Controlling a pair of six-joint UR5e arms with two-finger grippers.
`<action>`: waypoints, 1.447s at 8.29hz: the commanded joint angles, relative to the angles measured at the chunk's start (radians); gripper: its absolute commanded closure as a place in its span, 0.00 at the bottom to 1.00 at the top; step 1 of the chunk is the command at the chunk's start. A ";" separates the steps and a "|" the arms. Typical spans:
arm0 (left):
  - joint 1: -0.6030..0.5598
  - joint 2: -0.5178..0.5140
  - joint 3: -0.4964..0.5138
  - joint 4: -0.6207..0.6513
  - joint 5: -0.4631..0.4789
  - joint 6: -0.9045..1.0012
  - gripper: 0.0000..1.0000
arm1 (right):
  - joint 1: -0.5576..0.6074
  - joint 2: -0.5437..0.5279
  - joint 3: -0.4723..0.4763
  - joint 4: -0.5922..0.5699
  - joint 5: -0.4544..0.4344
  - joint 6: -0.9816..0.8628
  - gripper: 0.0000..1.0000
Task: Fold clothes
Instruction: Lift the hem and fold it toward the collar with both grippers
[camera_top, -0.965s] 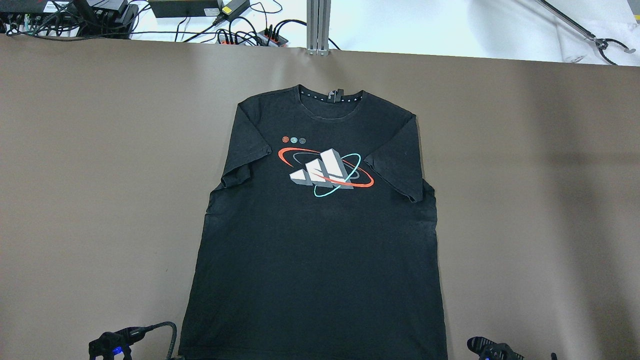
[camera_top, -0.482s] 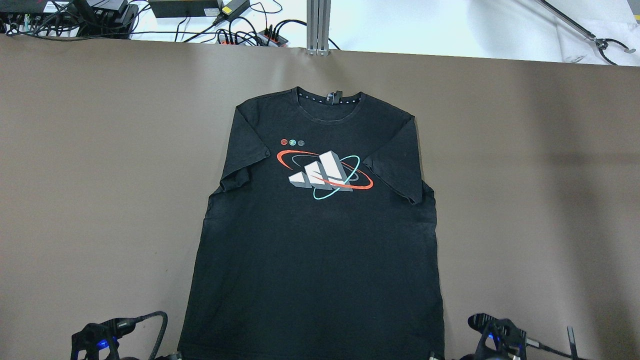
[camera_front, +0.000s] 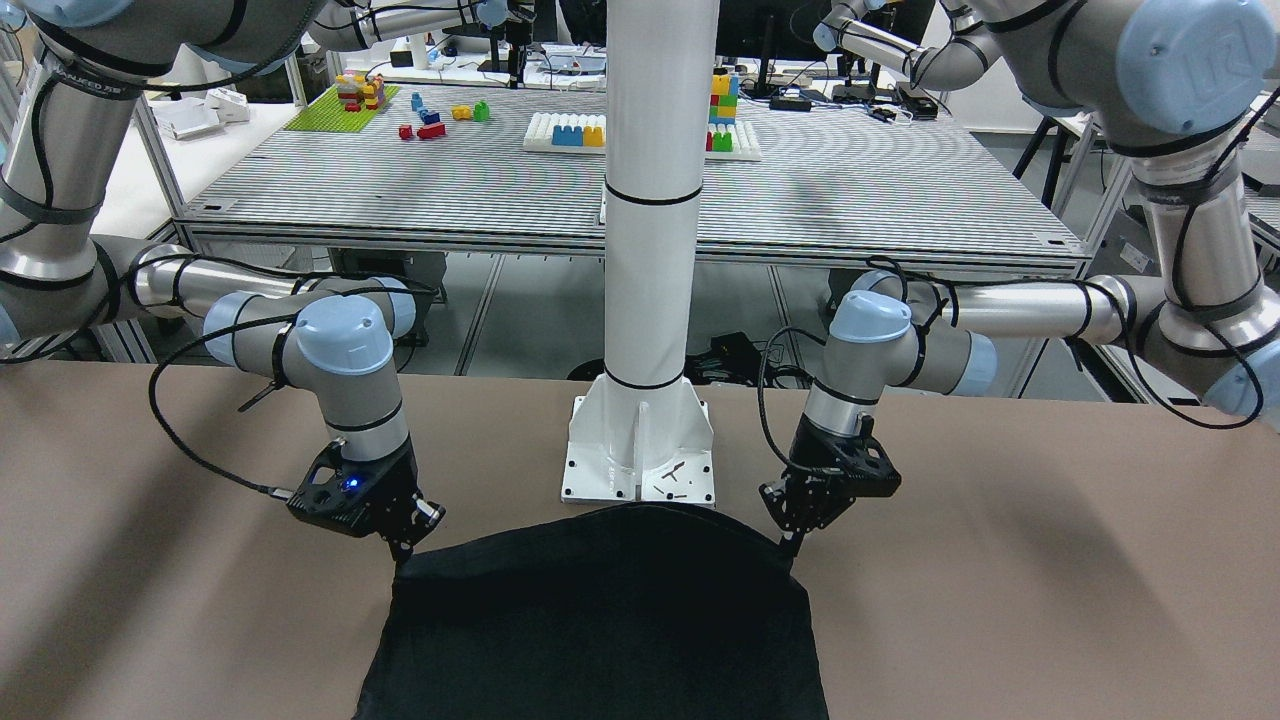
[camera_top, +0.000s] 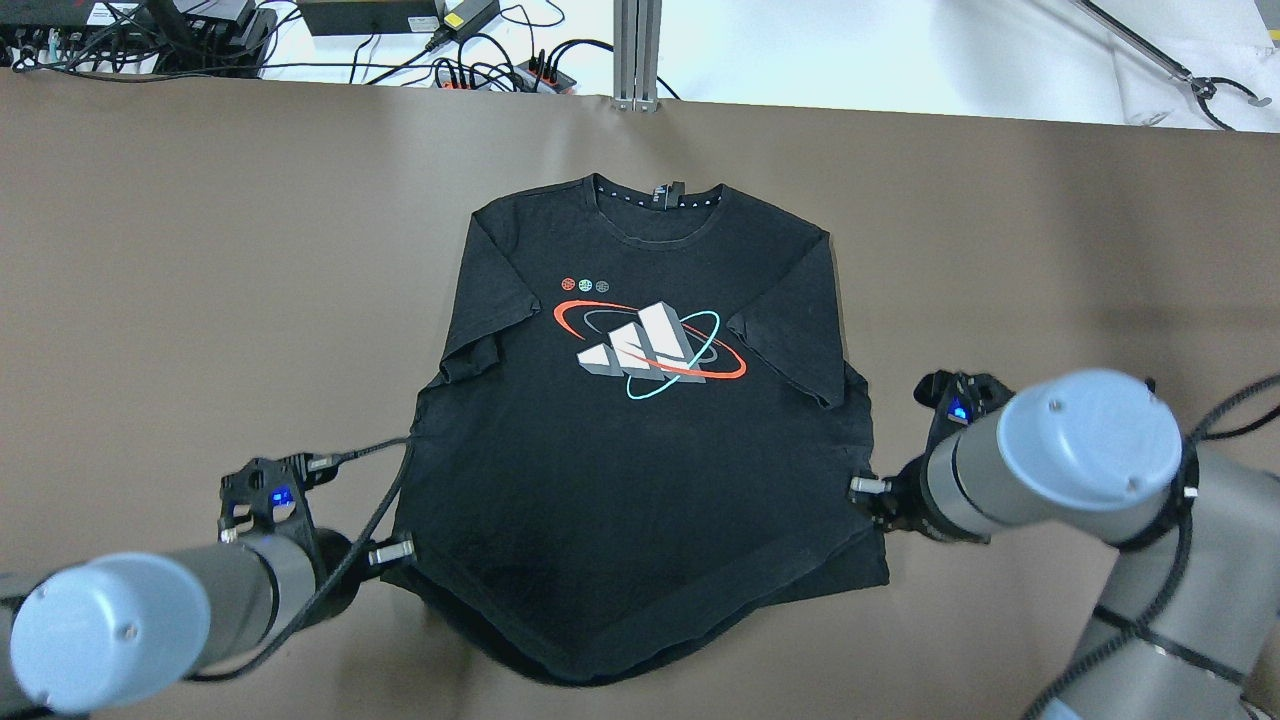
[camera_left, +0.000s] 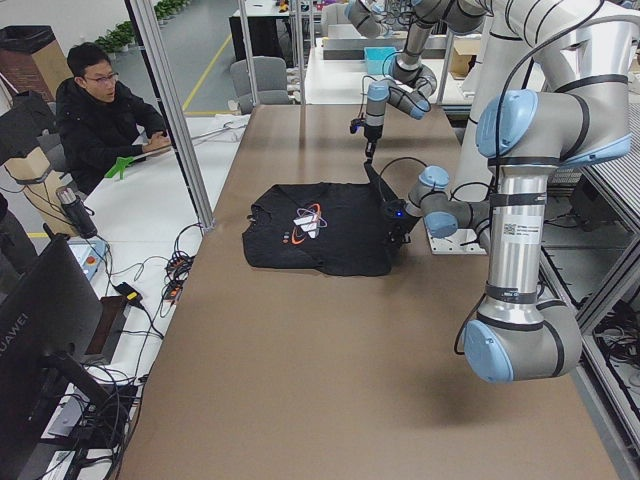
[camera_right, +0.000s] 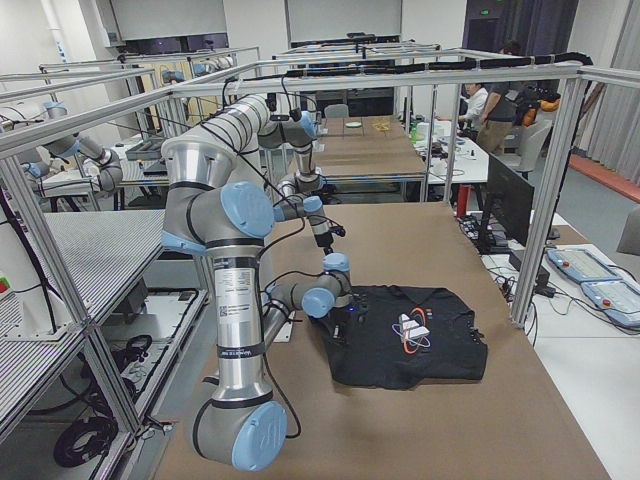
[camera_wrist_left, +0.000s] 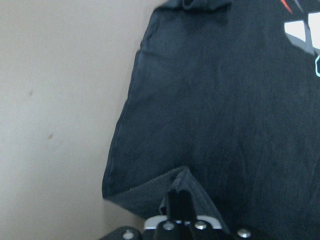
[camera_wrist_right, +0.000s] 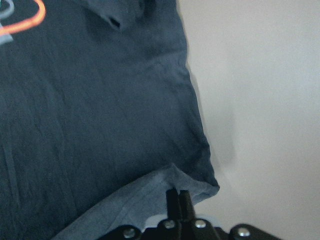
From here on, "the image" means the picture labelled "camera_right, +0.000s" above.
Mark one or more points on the black printed t-shirt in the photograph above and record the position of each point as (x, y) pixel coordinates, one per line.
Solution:
(410, 334)

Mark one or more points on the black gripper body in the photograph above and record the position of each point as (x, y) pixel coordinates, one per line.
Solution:
(343, 314)
(321, 233)

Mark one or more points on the teach pendant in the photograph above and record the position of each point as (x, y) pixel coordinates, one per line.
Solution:
(579, 265)

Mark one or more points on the power strip with plugs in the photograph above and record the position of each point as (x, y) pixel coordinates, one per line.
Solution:
(470, 225)

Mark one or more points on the black Huawei monitor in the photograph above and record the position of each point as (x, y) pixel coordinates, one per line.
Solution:
(509, 201)

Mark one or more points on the striped workbench table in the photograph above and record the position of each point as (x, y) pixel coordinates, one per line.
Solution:
(104, 252)

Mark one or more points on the aluminium frame post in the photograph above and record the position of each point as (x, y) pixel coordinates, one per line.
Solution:
(548, 195)

